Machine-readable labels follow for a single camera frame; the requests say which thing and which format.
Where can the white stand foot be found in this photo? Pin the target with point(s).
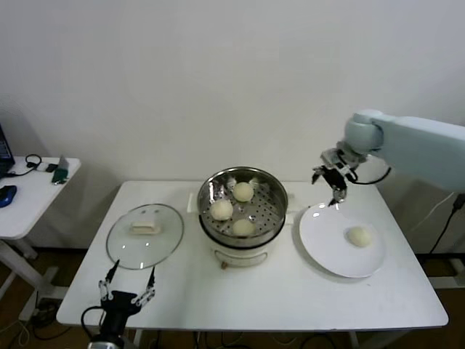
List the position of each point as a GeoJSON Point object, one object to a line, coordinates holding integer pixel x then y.
{"type": "Point", "coordinates": [447, 280]}

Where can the white steamed baozi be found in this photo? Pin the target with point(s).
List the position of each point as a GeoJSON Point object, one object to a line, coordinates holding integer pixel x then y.
{"type": "Point", "coordinates": [244, 227]}
{"type": "Point", "coordinates": [243, 191]}
{"type": "Point", "coordinates": [359, 236]}
{"type": "Point", "coordinates": [221, 211]}

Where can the cream electric cooking pot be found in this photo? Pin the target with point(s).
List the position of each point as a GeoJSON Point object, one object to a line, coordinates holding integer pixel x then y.
{"type": "Point", "coordinates": [239, 256]}

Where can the round glass pot lid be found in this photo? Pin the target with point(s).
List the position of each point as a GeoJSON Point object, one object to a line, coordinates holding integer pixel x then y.
{"type": "Point", "coordinates": [127, 247]}

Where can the small black device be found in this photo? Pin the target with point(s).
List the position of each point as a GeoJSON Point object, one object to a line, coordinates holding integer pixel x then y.
{"type": "Point", "coordinates": [52, 168]}

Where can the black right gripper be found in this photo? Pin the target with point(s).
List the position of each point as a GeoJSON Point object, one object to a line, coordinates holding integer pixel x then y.
{"type": "Point", "coordinates": [336, 176]}

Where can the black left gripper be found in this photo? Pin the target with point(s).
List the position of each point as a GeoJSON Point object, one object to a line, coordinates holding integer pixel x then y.
{"type": "Point", "coordinates": [120, 309]}

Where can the perforated steel steamer basket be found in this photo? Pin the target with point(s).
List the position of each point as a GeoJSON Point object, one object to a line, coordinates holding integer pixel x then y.
{"type": "Point", "coordinates": [269, 214]}

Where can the small white adapter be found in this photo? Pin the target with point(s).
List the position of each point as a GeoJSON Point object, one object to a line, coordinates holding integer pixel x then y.
{"type": "Point", "coordinates": [43, 167]}

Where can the green circuit board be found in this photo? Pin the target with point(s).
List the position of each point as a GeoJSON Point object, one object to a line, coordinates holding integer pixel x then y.
{"type": "Point", "coordinates": [61, 171]}

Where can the white side table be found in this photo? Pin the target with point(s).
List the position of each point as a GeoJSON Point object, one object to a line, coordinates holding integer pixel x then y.
{"type": "Point", "coordinates": [32, 203]}

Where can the large white plate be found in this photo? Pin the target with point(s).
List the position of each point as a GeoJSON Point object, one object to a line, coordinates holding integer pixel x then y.
{"type": "Point", "coordinates": [319, 232]}

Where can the blue computer mouse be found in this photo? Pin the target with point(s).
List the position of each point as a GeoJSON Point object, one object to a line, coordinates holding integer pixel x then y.
{"type": "Point", "coordinates": [8, 194]}

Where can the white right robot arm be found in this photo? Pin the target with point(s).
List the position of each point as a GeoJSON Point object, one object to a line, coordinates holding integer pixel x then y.
{"type": "Point", "coordinates": [417, 145]}

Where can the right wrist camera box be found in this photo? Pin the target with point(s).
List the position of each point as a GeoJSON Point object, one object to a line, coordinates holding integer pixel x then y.
{"type": "Point", "coordinates": [330, 156]}

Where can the floor power strip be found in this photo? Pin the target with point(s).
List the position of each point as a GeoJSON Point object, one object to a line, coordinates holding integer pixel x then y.
{"type": "Point", "coordinates": [43, 310]}

